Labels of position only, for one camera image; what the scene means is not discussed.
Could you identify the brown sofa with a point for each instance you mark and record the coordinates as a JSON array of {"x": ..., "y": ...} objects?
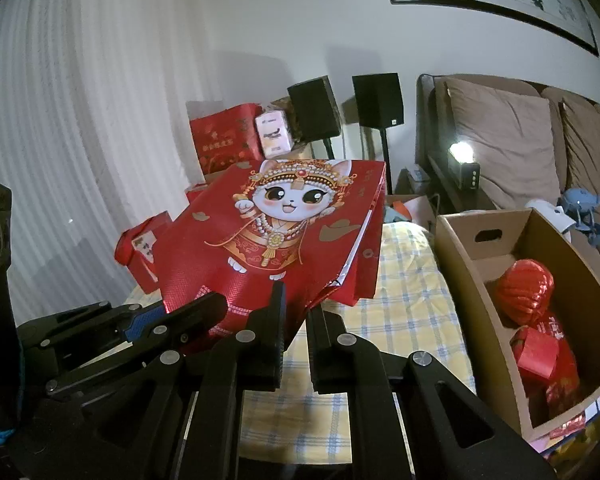
[{"x": 430, "y": 125}]

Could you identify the small white printed box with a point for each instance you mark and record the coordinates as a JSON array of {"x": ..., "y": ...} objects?
[{"x": 274, "y": 132}]

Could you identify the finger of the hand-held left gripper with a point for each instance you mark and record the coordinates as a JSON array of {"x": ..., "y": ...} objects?
[
  {"x": 200, "y": 315},
  {"x": 145, "y": 325}
]

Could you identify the black speaker stand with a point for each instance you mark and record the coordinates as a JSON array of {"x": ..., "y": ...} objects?
[
  {"x": 328, "y": 149},
  {"x": 385, "y": 160}
]

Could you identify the black lantern lamp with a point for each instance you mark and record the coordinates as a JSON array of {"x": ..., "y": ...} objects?
[{"x": 467, "y": 175}]

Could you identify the red tote bag white label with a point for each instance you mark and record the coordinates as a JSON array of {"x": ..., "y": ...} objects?
[{"x": 140, "y": 265}]

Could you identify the red heart foil box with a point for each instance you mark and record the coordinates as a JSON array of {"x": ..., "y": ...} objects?
[{"x": 525, "y": 290}]

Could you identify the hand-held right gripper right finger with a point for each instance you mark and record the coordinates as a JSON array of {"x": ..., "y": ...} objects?
[{"x": 316, "y": 340}]

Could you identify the low cardboard box of clutter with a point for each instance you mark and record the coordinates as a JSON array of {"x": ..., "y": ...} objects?
[{"x": 415, "y": 210}]

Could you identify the red packet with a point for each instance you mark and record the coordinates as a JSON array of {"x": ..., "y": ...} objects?
[{"x": 565, "y": 360}]

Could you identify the blue baby carrier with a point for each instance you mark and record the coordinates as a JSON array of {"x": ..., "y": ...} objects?
[{"x": 585, "y": 205}]

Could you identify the white dome-shaped device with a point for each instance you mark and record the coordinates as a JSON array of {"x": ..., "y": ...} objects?
[{"x": 550, "y": 210}]

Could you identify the white curtain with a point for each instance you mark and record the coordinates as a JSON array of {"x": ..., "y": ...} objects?
[{"x": 80, "y": 135}]

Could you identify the black speaker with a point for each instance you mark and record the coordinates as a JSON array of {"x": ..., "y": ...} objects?
[
  {"x": 315, "y": 110},
  {"x": 377, "y": 100}
]

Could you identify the medium brown cushion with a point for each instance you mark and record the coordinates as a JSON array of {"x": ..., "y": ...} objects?
[{"x": 590, "y": 150}]

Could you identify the brown cardboard box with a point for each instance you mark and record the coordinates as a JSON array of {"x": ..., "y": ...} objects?
[{"x": 480, "y": 300}]

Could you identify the yellow checked tablecloth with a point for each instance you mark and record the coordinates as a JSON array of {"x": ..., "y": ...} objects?
[{"x": 410, "y": 320}]

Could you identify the large brown cushion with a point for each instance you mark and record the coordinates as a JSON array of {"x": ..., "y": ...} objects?
[{"x": 500, "y": 145}]

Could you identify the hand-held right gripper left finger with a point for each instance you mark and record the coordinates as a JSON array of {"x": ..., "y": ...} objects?
[{"x": 279, "y": 320}]

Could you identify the red cat-print gift bag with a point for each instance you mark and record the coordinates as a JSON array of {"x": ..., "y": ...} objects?
[{"x": 220, "y": 270}]

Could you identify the large red gift box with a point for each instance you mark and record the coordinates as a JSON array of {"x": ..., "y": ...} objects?
[{"x": 220, "y": 135}]

